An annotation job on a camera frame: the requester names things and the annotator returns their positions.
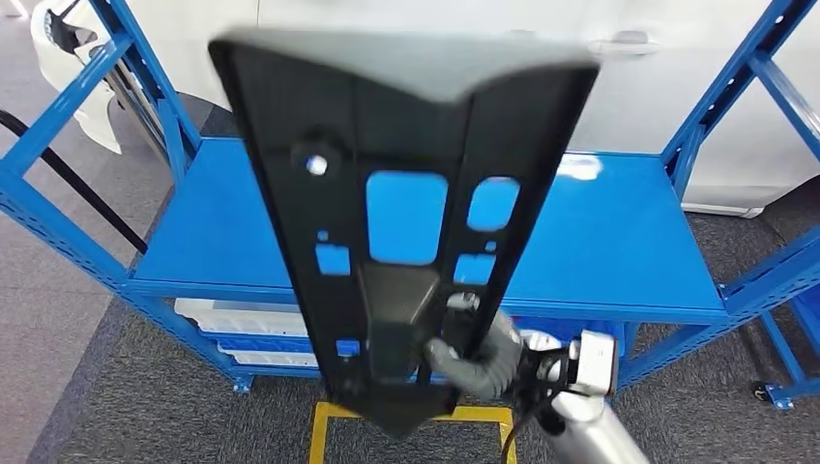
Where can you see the grey metal pole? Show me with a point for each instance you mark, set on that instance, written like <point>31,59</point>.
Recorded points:
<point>138,115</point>

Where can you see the black plastic plate bracket part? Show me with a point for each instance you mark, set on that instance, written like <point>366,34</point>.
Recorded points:
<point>307,115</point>

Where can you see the blue plastic bin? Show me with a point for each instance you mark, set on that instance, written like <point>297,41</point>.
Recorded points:
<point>576,325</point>
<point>808,317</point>

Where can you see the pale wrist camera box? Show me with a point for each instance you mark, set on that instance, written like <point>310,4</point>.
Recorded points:
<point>596,365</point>

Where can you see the yellow floor tape square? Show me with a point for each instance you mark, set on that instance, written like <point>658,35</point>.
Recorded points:
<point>320,435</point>

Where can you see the black camera module with bracket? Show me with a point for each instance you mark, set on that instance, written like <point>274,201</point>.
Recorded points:
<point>538,378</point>

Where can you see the white car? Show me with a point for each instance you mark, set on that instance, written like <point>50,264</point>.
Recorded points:
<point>673,96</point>

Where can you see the blue metal shelf rack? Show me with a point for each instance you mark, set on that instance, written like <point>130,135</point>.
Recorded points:
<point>211,224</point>
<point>787,358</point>

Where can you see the black caster wheel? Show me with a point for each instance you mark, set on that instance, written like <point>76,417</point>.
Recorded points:
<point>762,392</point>

